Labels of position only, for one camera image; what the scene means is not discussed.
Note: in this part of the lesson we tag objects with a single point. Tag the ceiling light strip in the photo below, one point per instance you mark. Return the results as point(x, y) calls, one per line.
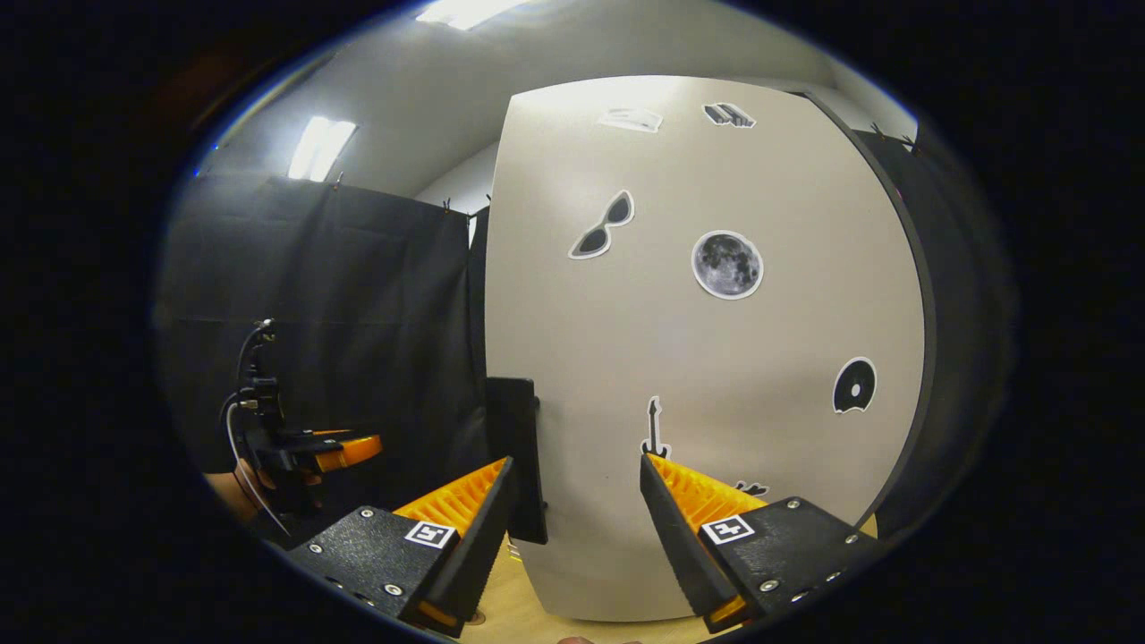
point(470, 11)
point(320, 148)

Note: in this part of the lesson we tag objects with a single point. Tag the grey cabinet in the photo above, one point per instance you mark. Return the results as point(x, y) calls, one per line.
point(930, 313)

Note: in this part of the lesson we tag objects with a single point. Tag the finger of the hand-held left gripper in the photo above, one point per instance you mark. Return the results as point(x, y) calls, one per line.
point(353, 452)

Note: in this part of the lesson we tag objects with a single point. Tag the beige cabinet door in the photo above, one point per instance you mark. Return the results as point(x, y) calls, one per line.
point(626, 358)

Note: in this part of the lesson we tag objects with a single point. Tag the black backdrop cloth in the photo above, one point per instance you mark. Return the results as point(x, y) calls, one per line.
point(358, 295)

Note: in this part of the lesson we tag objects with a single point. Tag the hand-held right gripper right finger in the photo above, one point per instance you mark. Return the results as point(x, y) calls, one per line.
point(675, 546)

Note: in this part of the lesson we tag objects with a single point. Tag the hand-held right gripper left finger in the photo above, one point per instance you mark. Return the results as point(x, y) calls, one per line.
point(479, 537)

